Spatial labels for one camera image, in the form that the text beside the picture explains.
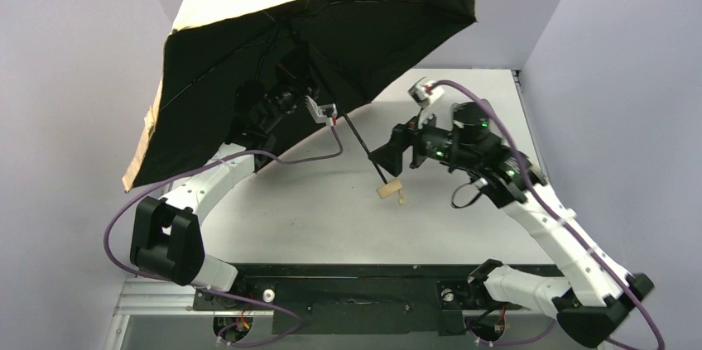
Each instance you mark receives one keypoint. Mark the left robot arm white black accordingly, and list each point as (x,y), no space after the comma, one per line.
(166,238)

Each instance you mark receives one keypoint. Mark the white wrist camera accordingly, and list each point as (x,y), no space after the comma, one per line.
(322,114)
(425,93)

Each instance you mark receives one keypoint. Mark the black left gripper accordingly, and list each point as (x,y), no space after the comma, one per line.
(293,95)

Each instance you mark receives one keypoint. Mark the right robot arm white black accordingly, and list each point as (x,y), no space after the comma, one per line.
(592,295)

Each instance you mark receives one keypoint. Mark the beige folding umbrella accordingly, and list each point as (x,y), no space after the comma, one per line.
(352,50)

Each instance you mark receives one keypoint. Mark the aluminium mounting rail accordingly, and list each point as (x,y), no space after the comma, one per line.
(164,303)

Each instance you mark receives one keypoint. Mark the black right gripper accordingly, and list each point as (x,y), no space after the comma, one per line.
(408,141)

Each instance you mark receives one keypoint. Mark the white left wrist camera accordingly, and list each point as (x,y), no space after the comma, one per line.
(322,114)

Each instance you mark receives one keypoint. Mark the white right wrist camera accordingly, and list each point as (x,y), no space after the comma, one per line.
(425,93)

